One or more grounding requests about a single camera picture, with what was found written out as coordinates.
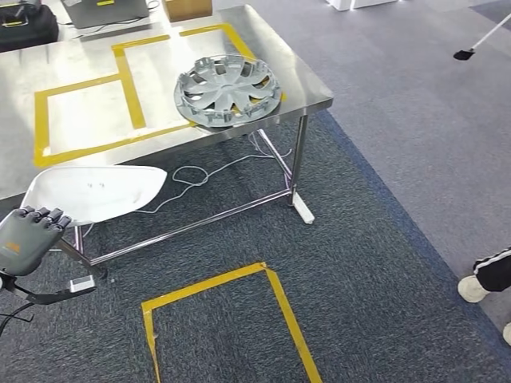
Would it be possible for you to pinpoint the white cable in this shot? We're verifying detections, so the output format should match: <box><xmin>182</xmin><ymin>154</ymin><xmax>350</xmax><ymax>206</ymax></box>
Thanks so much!
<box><xmin>136</xmin><ymin>132</ymin><xmax>294</xmax><ymax>215</ymax></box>

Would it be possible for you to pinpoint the grey laptop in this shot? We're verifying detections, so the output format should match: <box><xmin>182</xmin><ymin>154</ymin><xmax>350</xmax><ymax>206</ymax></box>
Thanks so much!
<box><xmin>61</xmin><ymin>0</ymin><xmax>151</xmax><ymax>30</ymax></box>

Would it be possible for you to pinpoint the white pole black foot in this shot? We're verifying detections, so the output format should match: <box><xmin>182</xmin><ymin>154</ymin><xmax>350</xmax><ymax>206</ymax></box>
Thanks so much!
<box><xmin>453</xmin><ymin>13</ymin><xmax>511</xmax><ymax>61</ymax></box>

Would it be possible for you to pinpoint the white lit plinth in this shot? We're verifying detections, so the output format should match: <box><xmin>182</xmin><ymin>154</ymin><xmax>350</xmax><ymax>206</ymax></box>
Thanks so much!
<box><xmin>328</xmin><ymin>0</ymin><xmax>398</xmax><ymax>12</ymax></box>

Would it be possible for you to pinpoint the black yellow controller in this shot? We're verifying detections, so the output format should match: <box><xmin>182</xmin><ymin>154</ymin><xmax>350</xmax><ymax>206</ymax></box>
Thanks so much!
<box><xmin>0</xmin><ymin>1</ymin><xmax>43</xmax><ymax>29</ymax></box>

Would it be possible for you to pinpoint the white power strip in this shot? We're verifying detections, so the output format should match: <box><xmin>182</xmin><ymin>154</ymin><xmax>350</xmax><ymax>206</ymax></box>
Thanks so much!
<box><xmin>293</xmin><ymin>192</ymin><xmax>316</xmax><ymax>226</ymax></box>

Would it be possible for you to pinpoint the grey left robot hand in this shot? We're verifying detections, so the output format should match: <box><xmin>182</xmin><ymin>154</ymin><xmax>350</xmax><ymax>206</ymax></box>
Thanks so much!
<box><xmin>0</xmin><ymin>206</ymin><xmax>73</xmax><ymax>278</ymax></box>

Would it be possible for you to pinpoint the grey wheel hubcap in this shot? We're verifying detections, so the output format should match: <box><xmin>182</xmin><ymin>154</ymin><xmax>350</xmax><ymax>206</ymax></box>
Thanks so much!
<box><xmin>174</xmin><ymin>53</ymin><xmax>282</xmax><ymax>129</ymax></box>

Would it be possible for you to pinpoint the person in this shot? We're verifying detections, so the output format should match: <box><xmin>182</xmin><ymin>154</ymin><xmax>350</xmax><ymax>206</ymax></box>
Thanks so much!
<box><xmin>457</xmin><ymin>245</ymin><xmax>511</xmax><ymax>347</ymax></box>

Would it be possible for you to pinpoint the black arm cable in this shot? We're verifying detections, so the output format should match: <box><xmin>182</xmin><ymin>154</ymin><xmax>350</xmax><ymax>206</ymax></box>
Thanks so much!
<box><xmin>0</xmin><ymin>301</ymin><xmax>35</xmax><ymax>337</ymax></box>

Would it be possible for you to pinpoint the white curved plastic part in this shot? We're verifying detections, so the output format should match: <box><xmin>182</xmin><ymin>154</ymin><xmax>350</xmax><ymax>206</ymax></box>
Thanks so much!
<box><xmin>20</xmin><ymin>165</ymin><xmax>168</xmax><ymax>227</ymax></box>

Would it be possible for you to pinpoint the stainless steel workbench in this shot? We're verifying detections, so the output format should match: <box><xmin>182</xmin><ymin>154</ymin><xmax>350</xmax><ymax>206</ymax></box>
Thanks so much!
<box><xmin>0</xmin><ymin>4</ymin><xmax>334</xmax><ymax>281</ymax></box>

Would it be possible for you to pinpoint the black bag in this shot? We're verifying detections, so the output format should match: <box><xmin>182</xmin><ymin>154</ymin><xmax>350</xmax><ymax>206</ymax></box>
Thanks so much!
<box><xmin>0</xmin><ymin>2</ymin><xmax>60</xmax><ymax>53</ymax></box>

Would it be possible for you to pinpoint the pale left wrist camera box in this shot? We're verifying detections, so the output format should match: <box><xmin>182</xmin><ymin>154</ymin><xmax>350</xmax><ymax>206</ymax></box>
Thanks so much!
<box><xmin>69</xmin><ymin>274</ymin><xmax>97</xmax><ymax>294</ymax></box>

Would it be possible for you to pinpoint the brown cardboard box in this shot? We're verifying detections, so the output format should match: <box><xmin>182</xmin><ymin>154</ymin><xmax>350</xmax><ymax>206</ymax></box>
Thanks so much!
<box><xmin>162</xmin><ymin>0</ymin><xmax>214</xmax><ymax>23</ymax></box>

